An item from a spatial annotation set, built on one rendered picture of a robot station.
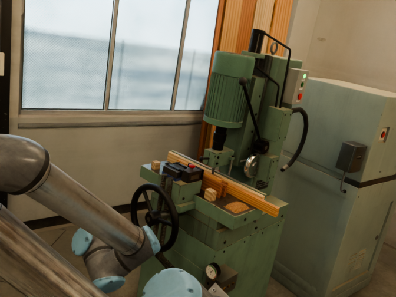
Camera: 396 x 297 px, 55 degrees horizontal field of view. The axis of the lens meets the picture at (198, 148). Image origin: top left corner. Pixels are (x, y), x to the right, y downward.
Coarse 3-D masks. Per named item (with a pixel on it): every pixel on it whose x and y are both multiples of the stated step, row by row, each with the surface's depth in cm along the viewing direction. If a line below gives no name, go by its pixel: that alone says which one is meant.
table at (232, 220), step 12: (144, 168) 185; (156, 180) 180; (204, 192) 168; (180, 204) 159; (192, 204) 162; (204, 204) 160; (216, 204) 157; (216, 216) 156; (228, 216) 152; (240, 216) 152; (252, 216) 160
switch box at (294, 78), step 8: (288, 72) 175; (296, 72) 172; (304, 72) 174; (288, 80) 175; (296, 80) 173; (288, 88) 176; (296, 88) 174; (304, 88) 179; (288, 96) 176; (296, 96) 176
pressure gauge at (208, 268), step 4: (212, 264) 153; (216, 264) 153; (208, 268) 154; (212, 268) 152; (216, 268) 151; (208, 272) 154; (212, 272) 152; (216, 272) 151; (220, 272) 152; (208, 276) 154; (212, 276) 153; (216, 276) 151
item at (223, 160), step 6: (204, 150) 172; (210, 150) 171; (216, 150) 172; (222, 150) 174; (228, 150) 176; (204, 156) 173; (210, 156) 170; (216, 156) 169; (222, 156) 172; (228, 156) 176; (204, 162) 173; (210, 162) 171; (216, 162) 170; (222, 162) 174; (228, 162) 177
